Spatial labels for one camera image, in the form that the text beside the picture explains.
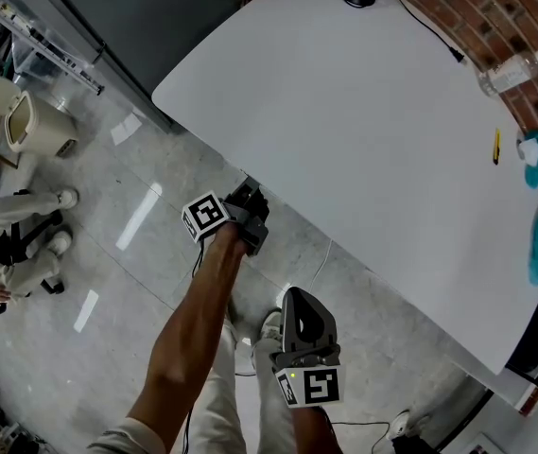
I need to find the person's left leg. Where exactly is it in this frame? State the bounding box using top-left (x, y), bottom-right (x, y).
top-left (191, 314), bottom-right (253, 454)

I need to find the person's beige ribbed shirt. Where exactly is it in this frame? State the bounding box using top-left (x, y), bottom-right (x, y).
top-left (86, 416), bottom-right (168, 454)

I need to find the black lamp power cable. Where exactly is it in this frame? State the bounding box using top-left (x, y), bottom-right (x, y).
top-left (384, 0), bottom-right (469, 66)

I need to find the person's right shoe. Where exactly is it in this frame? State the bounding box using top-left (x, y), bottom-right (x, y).
top-left (258, 306), bottom-right (285, 349)

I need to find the person's right forearm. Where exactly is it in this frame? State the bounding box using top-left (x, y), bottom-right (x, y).
top-left (290, 403), bottom-right (345, 454)

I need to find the person's leg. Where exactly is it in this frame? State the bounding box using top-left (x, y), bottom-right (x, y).
top-left (252, 338), bottom-right (298, 454)
top-left (191, 314), bottom-right (253, 454)

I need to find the person's left forearm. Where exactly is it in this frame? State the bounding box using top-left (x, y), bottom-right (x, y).
top-left (126, 224), bottom-right (252, 444)

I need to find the clear plastic water bottle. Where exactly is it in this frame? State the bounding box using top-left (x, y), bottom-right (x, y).
top-left (477, 50), bottom-right (538, 97)

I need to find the white floor cable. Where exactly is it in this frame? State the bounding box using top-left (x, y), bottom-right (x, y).
top-left (308, 237), bottom-right (335, 293)

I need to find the black floor cable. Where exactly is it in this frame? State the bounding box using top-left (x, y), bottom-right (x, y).
top-left (329, 421), bottom-right (392, 444)

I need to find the person's right leg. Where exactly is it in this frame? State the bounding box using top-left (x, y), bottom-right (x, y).
top-left (252, 338), bottom-right (298, 454)

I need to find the white grey refrigerator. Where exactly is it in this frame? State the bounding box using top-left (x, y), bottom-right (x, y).
top-left (36, 0), bottom-right (246, 134)

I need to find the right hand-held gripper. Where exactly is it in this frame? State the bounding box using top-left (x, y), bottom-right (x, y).
top-left (268, 287), bottom-right (348, 410)

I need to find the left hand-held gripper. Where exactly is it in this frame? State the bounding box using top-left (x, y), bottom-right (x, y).
top-left (182, 177), bottom-right (271, 257)

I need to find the clear plastic storage box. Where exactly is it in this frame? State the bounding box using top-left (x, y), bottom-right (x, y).
top-left (11, 26), bottom-right (97, 89)

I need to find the white metal shelving rack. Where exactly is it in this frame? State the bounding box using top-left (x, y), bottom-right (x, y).
top-left (0, 0), bottom-right (106, 96)

